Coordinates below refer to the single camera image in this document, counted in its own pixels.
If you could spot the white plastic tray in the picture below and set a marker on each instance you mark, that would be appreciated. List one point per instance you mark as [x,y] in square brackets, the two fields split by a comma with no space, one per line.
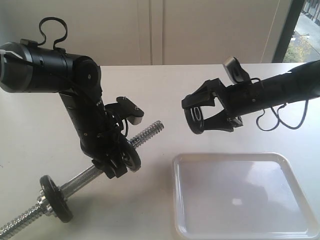
[239,196]

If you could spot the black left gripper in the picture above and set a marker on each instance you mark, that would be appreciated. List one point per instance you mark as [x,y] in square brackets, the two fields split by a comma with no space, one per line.
[101,140]

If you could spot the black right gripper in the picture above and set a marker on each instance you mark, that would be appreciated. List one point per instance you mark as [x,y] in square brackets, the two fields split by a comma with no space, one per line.
[237,100]

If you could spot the chrome dumbbell bar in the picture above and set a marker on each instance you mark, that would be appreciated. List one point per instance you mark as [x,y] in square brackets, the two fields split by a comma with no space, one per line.
[69,188]

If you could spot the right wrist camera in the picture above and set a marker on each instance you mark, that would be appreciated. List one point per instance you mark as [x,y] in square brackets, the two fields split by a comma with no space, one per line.
[235,72]

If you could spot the black far-end weight plate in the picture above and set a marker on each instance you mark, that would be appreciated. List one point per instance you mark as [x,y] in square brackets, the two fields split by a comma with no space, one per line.
[54,199]

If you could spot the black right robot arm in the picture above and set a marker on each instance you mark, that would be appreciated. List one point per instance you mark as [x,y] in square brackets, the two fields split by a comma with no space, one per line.
[214,106]

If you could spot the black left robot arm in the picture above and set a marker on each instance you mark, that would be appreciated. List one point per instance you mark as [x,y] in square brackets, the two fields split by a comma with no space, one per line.
[77,79]

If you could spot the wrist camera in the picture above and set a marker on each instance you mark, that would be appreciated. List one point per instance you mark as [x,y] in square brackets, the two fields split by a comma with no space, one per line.
[235,72]
[126,110]

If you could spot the chrome spin-lock nut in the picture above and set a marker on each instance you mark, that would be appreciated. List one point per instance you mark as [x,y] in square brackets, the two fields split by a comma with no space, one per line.
[44,204]

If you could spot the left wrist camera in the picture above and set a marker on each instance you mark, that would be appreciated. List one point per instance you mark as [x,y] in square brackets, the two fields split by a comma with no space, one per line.
[126,110]

